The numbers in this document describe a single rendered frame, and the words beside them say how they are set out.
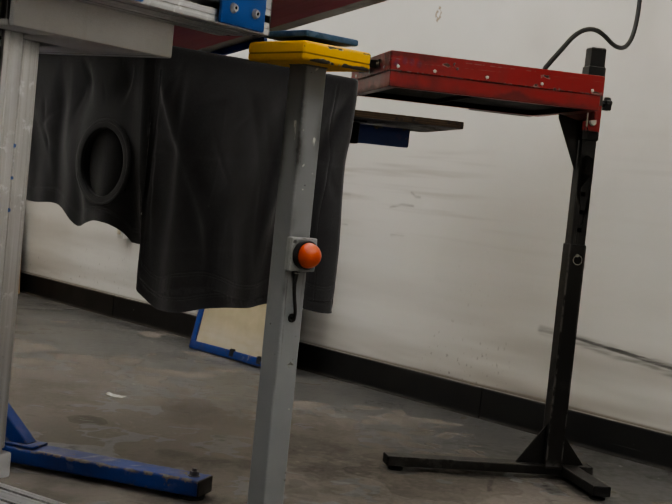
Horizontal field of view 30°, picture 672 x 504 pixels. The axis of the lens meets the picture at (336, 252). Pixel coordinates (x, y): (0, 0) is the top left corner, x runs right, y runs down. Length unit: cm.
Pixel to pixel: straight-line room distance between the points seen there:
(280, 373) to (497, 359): 257
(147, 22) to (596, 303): 268
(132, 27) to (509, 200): 286
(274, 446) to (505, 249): 258
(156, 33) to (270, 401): 56
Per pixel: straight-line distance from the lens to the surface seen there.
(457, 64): 321
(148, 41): 165
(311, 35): 180
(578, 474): 353
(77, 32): 157
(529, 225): 429
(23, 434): 317
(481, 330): 442
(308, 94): 183
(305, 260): 180
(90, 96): 217
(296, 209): 183
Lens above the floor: 75
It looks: 3 degrees down
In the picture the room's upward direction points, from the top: 6 degrees clockwise
